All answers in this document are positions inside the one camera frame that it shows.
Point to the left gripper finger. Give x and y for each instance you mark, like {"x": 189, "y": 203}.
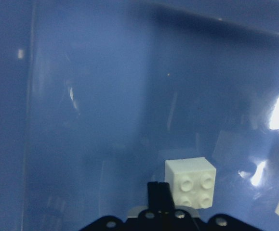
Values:
{"x": 166, "y": 204}
{"x": 152, "y": 202}

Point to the blue plastic tray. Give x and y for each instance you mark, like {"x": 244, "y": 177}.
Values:
{"x": 95, "y": 96}

